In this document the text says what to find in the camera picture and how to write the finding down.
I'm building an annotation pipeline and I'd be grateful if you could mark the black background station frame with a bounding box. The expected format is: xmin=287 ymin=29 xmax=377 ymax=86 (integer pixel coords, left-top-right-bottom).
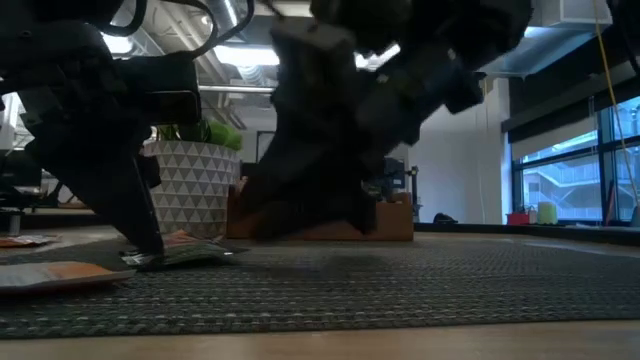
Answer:
xmin=255 ymin=130 xmax=276 ymax=164

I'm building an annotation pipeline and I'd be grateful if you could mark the black camera stand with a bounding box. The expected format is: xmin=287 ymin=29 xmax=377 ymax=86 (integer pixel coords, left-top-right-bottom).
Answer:
xmin=407 ymin=165 xmax=422 ymax=221

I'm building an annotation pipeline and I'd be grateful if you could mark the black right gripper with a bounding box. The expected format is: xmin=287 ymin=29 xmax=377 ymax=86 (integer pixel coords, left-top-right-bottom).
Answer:
xmin=234 ymin=22 xmax=486 ymax=240

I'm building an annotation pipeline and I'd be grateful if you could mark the long linear ceiling light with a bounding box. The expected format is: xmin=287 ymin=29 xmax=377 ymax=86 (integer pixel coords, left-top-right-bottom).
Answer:
xmin=197 ymin=82 xmax=276 ymax=96

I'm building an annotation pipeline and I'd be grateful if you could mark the dark purple foil tea packet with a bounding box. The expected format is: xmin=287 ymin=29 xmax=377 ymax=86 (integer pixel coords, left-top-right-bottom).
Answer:
xmin=121 ymin=242 xmax=249 ymax=273

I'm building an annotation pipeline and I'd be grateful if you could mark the white orange Tazo tea packet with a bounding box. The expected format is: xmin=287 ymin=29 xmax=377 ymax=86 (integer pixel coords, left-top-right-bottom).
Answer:
xmin=0 ymin=260 xmax=137 ymax=295

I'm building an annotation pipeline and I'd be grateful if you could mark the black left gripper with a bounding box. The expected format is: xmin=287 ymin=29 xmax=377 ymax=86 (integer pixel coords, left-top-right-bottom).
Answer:
xmin=0 ymin=22 xmax=203 ymax=256

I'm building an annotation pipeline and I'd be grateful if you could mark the large glass window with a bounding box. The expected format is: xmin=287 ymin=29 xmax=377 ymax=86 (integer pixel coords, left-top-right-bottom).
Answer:
xmin=512 ymin=94 xmax=640 ymax=224

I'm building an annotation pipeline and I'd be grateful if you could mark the green container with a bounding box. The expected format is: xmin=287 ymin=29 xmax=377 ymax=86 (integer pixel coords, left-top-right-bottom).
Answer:
xmin=536 ymin=201 xmax=559 ymax=226

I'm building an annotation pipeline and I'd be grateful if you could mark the wide black monitor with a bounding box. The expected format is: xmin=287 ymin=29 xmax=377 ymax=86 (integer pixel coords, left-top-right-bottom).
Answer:
xmin=383 ymin=157 xmax=407 ymax=194

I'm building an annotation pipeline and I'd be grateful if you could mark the wooden three-compartment tray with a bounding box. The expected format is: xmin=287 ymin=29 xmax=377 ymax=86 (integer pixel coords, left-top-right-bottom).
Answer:
xmin=225 ymin=179 xmax=416 ymax=243

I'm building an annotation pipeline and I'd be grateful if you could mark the grey woven placemat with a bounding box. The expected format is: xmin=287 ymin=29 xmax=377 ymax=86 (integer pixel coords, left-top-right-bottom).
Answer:
xmin=0 ymin=234 xmax=640 ymax=342

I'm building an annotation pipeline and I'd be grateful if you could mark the succulent in patterned white pot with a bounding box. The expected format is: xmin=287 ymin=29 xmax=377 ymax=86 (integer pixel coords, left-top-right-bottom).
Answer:
xmin=141 ymin=118 xmax=245 ymax=239

